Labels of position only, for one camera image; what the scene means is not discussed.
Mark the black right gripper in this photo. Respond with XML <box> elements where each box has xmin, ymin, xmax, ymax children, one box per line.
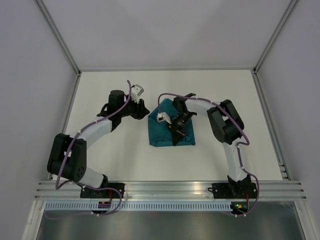
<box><xmin>166</xmin><ymin>111</ymin><xmax>194</xmax><ymax>146</ymax></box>

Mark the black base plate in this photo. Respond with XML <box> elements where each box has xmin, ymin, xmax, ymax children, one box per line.
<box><xmin>80</xmin><ymin>182</ymin><xmax>125</xmax><ymax>199</ymax></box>
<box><xmin>207</xmin><ymin>174</ymin><xmax>258</xmax><ymax>199</ymax></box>

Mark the aluminium frame left post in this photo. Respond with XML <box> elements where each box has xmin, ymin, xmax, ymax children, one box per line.
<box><xmin>34</xmin><ymin>0</ymin><xmax>81</xmax><ymax>76</ymax></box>

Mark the white slotted cable duct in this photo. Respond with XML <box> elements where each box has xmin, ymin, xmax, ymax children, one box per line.
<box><xmin>44</xmin><ymin>200</ymin><xmax>232</xmax><ymax>212</ymax></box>

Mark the aluminium frame right post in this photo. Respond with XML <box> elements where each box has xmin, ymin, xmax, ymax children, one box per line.
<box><xmin>252</xmin><ymin>0</ymin><xmax>301</xmax><ymax>75</ymax></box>

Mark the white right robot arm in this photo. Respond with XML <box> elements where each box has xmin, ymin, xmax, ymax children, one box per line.
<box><xmin>168</xmin><ymin>93</ymin><xmax>248</xmax><ymax>198</ymax></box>

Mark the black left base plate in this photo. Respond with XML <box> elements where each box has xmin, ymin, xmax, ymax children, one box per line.
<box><xmin>80</xmin><ymin>182</ymin><xmax>125</xmax><ymax>199</ymax></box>

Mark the aluminium front rail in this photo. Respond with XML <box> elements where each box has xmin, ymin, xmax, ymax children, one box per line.
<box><xmin>33</xmin><ymin>180</ymin><xmax>307</xmax><ymax>202</ymax></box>

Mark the aluminium frame post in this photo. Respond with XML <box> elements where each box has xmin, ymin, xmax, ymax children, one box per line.
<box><xmin>34</xmin><ymin>0</ymin><xmax>81</xmax><ymax>76</ymax></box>
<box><xmin>252</xmin><ymin>0</ymin><xmax>301</xmax><ymax>75</ymax></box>

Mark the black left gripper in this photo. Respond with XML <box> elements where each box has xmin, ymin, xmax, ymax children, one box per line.
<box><xmin>119</xmin><ymin>95</ymin><xmax>150</xmax><ymax>121</ymax></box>

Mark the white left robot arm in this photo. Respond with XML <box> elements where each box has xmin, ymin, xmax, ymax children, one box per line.
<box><xmin>47</xmin><ymin>84</ymin><xmax>150</xmax><ymax>198</ymax></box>

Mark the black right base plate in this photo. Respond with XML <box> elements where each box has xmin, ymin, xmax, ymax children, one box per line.
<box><xmin>207</xmin><ymin>174</ymin><xmax>258</xmax><ymax>199</ymax></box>

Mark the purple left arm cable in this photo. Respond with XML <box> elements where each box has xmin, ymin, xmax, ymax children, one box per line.
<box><xmin>44</xmin><ymin>79</ymin><xmax>132</xmax><ymax>221</ymax></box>

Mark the teal cloth napkin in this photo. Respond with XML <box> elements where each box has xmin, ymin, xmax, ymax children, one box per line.
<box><xmin>147</xmin><ymin>98</ymin><xmax>196</xmax><ymax>147</ymax></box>

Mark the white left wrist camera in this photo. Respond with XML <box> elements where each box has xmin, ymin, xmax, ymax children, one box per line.
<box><xmin>130</xmin><ymin>84</ymin><xmax>144</xmax><ymax>103</ymax></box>

